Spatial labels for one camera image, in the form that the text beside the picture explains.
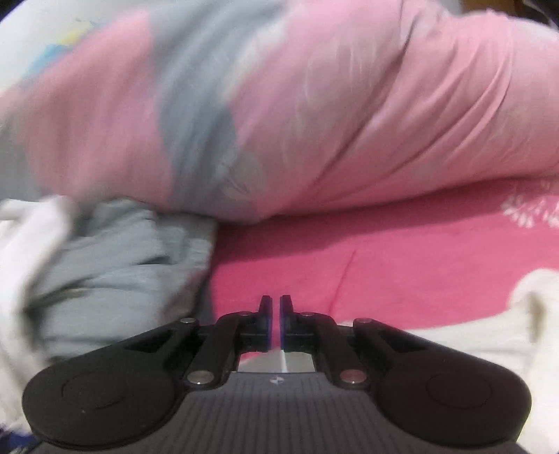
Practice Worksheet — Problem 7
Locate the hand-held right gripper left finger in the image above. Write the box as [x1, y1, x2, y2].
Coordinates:
[124, 295, 273, 390]

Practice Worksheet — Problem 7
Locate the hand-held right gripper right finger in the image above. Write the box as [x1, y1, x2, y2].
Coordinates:
[279, 295, 431, 390]

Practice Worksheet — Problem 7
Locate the cream garment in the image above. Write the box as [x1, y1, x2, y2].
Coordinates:
[338, 268, 559, 454]

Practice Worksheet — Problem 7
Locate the white garment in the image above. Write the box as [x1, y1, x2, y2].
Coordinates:
[0, 196, 88, 433]

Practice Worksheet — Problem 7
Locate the pink floral blanket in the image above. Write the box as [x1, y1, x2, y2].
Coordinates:
[205, 177, 559, 363]

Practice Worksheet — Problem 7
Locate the light grey garment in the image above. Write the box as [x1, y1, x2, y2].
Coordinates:
[26, 198, 219, 363]

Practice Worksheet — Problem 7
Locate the pink and grey duvet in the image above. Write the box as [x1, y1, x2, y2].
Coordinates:
[0, 0, 559, 225]

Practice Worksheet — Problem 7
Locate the blue printed sheet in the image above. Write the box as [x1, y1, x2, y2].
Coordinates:
[0, 9, 114, 94]

